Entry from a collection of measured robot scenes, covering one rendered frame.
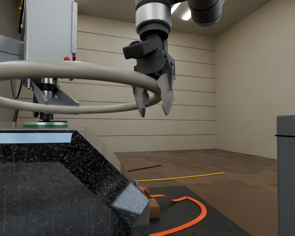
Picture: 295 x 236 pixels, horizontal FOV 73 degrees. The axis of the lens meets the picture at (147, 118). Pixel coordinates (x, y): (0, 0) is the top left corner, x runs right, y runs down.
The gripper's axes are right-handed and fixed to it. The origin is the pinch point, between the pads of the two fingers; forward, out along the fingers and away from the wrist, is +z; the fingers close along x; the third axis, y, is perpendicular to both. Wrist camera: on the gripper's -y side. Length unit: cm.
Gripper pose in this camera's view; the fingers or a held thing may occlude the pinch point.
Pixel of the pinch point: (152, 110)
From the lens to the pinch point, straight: 45.5
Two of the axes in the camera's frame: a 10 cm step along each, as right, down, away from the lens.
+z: 0.3, 9.9, -1.0
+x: -9.0, 0.7, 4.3
